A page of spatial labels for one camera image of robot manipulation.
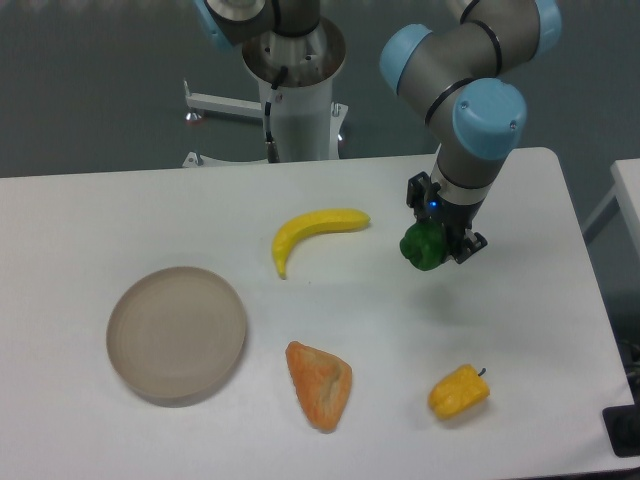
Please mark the beige round plate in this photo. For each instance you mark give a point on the beige round plate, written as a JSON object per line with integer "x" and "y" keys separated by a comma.
{"x": 176, "y": 335}

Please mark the black device at edge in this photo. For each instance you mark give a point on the black device at edge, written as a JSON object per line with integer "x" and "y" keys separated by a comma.
{"x": 622, "y": 426}

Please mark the white side table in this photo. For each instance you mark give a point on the white side table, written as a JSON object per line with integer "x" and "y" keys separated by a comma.
{"x": 622, "y": 197}

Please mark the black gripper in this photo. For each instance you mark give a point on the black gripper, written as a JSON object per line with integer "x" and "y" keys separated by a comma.
{"x": 436, "y": 198}

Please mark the yellow toy banana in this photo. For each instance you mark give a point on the yellow toy banana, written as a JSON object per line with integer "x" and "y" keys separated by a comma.
{"x": 310, "y": 224}

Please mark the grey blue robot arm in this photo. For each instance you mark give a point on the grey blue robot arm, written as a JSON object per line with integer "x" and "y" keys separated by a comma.
{"x": 452, "y": 81}

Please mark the green bell pepper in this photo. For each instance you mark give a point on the green bell pepper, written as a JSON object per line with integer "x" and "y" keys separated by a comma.
{"x": 424, "y": 245}

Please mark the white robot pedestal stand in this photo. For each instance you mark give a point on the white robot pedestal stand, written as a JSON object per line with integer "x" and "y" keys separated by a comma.
{"x": 300, "y": 119}

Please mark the yellow bell pepper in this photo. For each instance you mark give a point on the yellow bell pepper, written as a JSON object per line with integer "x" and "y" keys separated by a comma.
{"x": 457, "y": 392}

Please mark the orange bread slice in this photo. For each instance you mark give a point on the orange bread slice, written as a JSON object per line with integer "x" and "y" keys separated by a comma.
{"x": 322, "y": 382}

